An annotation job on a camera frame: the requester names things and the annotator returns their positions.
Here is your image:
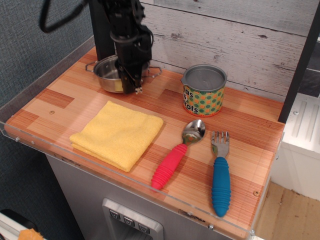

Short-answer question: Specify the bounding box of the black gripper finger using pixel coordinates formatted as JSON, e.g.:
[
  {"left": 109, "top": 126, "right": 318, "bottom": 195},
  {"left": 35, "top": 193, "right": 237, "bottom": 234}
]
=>
[
  {"left": 134, "top": 84, "right": 143, "bottom": 95},
  {"left": 119, "top": 70, "right": 136, "bottom": 94}
]

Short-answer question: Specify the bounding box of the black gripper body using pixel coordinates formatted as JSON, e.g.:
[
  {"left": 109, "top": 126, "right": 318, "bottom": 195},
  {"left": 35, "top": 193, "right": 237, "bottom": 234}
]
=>
[{"left": 110, "top": 24, "right": 154, "bottom": 86}]

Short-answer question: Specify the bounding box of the small steel pot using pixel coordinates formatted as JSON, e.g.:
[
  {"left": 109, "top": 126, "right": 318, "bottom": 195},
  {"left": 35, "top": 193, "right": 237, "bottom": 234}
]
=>
[{"left": 85, "top": 55, "right": 163, "bottom": 93}]

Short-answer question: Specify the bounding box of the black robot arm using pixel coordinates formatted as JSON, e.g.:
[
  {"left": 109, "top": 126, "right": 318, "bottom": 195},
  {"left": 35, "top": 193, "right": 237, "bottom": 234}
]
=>
[{"left": 100, "top": 0, "right": 154, "bottom": 94}]

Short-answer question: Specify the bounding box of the yellow folded towel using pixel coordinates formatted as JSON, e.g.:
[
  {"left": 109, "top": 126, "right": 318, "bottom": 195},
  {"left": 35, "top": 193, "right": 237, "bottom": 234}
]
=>
[{"left": 69, "top": 101, "right": 164, "bottom": 173}]

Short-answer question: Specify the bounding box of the patterned peas carrots can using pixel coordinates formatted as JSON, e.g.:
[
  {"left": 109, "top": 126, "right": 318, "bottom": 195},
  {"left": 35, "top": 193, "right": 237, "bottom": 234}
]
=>
[{"left": 181, "top": 64, "right": 227, "bottom": 117}]

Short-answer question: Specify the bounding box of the grey toy cabinet front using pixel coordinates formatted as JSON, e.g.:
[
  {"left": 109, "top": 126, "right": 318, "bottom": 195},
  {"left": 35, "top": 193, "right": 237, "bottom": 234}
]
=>
[{"left": 47, "top": 155, "right": 228, "bottom": 240}]

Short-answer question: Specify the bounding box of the silver button panel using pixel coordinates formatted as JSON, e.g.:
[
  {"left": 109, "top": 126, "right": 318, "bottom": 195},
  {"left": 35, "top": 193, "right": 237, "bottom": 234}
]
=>
[{"left": 102, "top": 198, "right": 164, "bottom": 240}]

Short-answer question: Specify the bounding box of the orange object at corner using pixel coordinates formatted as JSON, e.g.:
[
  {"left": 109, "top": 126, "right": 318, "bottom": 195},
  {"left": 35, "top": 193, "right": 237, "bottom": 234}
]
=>
[{"left": 18, "top": 228, "right": 44, "bottom": 240}]

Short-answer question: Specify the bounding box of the white toy appliance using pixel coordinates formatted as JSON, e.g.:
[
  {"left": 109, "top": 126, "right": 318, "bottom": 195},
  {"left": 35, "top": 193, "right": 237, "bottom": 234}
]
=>
[{"left": 271, "top": 93, "right": 320, "bottom": 201}]

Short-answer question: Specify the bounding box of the black left post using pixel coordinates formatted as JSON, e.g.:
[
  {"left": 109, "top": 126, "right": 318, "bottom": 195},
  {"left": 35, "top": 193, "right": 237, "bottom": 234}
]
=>
[{"left": 88, "top": 0, "right": 115, "bottom": 61}]

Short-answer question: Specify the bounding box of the black post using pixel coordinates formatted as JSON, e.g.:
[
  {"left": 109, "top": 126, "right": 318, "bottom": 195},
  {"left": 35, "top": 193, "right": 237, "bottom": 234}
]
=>
[
  {"left": 278, "top": 3, "right": 320, "bottom": 124},
  {"left": 88, "top": 0, "right": 115, "bottom": 61}
]

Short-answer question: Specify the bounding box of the red handled spoon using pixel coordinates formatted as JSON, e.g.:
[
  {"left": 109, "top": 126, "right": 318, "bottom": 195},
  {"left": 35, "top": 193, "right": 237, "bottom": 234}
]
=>
[{"left": 151, "top": 119, "right": 206, "bottom": 190}]

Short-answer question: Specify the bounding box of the black braided cable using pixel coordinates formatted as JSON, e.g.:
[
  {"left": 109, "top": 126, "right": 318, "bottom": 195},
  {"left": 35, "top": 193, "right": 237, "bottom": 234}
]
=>
[{"left": 38, "top": 0, "right": 88, "bottom": 33}]

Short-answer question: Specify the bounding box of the blue handled fork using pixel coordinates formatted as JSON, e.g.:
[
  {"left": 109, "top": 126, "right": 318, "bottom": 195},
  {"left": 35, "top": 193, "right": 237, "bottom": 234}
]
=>
[{"left": 211, "top": 131, "right": 232, "bottom": 218}]

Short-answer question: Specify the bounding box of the black right post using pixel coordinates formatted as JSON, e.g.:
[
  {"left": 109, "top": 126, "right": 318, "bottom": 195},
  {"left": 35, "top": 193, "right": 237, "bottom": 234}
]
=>
[{"left": 278, "top": 3, "right": 320, "bottom": 124}]

